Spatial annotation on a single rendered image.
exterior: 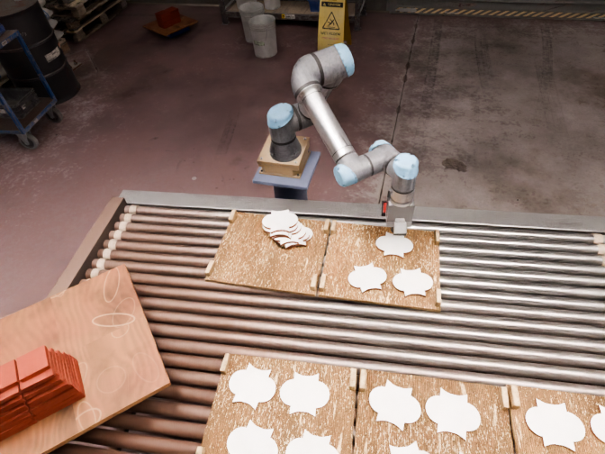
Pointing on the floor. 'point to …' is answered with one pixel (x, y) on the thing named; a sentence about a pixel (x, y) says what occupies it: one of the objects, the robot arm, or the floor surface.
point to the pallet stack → (82, 15)
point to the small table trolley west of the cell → (21, 127)
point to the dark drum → (37, 44)
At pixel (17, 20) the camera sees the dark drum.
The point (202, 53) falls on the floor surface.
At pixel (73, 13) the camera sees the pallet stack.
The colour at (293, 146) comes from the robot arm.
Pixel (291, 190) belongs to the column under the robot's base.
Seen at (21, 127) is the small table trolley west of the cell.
